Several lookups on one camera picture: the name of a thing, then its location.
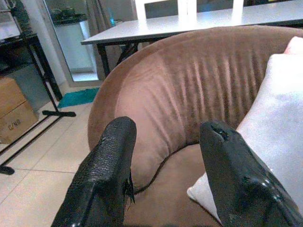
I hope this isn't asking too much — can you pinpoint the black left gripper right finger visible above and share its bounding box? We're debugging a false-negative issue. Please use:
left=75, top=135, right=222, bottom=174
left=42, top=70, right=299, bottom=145
left=199, top=120, right=303, bottom=227

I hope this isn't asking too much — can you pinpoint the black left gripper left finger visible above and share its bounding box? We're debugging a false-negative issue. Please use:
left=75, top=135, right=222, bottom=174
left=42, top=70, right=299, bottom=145
left=51, top=116, right=137, bottom=227

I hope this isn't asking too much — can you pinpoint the white pillow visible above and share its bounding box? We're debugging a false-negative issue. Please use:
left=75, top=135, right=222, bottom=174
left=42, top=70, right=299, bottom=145
left=187, top=53, right=303, bottom=225

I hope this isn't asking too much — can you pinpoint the teal floor mat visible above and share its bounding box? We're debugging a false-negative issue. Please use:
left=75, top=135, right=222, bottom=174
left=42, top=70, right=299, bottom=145
left=57, top=87, right=100, bottom=109

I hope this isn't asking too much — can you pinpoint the brown velvet round sofa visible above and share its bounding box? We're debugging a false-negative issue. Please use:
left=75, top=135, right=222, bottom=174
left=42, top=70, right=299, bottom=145
left=87, top=25, right=303, bottom=227

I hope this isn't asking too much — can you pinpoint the pink pillow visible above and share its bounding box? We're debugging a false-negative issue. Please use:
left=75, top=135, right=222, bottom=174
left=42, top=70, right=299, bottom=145
left=283, top=36, right=303, bottom=56

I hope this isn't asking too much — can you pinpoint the brown cardboard box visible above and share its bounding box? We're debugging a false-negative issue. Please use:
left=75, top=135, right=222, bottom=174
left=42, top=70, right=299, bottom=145
left=0, top=76, right=39, bottom=145

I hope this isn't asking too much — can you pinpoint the white cabinet with dark top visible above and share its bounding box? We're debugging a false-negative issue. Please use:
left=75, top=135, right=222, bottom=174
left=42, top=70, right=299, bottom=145
left=52, top=14, right=97, bottom=82

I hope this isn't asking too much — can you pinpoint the beige curtain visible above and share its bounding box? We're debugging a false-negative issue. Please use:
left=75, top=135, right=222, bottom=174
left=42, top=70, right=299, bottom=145
left=85, top=0, right=133, bottom=81

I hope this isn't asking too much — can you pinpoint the grey folding table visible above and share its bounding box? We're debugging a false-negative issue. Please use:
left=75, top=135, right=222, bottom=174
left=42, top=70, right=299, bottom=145
left=80, top=4, right=303, bottom=79

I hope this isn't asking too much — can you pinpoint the green potted plant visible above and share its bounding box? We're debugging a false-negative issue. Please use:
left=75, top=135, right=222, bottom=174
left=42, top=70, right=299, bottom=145
left=51, top=7, right=79, bottom=21

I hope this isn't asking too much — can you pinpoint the white chair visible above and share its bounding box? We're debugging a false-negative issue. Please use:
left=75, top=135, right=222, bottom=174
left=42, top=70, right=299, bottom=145
left=186, top=0, right=244, bottom=17
left=134, top=0, right=188, bottom=21

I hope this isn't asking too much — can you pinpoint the black metal frame desk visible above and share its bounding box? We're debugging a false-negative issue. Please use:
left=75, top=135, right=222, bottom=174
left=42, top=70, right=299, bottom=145
left=0, top=32, right=77, bottom=175

